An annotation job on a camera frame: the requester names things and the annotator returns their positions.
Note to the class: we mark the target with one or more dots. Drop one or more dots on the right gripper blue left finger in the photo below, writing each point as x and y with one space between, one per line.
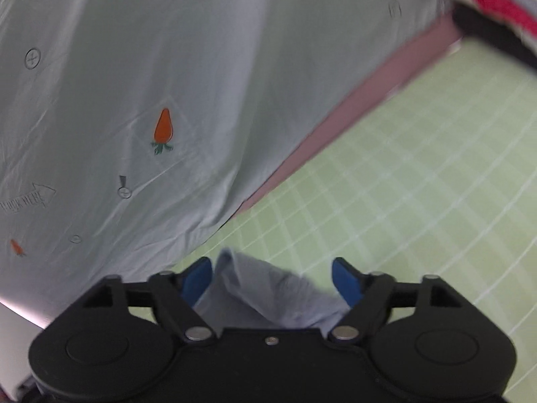
174 296

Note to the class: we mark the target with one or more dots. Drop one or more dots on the grey zip hoodie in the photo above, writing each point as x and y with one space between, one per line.
246 292

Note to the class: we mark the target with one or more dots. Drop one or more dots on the black folded garment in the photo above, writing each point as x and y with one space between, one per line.
473 24

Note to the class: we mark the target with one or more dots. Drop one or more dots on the red striped folded garment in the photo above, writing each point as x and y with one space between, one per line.
510 11

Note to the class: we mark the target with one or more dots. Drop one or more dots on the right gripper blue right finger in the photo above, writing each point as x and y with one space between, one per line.
367 296

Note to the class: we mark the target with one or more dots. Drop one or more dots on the grey printed backdrop cloth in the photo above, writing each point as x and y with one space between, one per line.
131 130

